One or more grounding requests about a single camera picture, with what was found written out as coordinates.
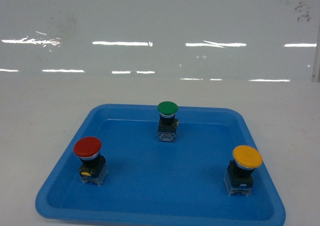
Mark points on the red mushroom push button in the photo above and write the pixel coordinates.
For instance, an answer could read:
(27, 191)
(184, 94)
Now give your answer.
(94, 167)

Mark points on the yellow mushroom push button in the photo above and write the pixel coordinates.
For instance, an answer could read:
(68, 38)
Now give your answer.
(238, 176)

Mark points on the green mushroom push button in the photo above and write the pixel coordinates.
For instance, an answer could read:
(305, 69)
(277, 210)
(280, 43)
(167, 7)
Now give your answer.
(168, 123)

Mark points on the blue plastic tray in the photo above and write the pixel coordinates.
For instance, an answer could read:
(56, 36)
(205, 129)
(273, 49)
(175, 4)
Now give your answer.
(160, 183)

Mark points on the white glossy whiteboard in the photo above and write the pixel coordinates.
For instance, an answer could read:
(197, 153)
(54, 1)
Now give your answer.
(198, 40)

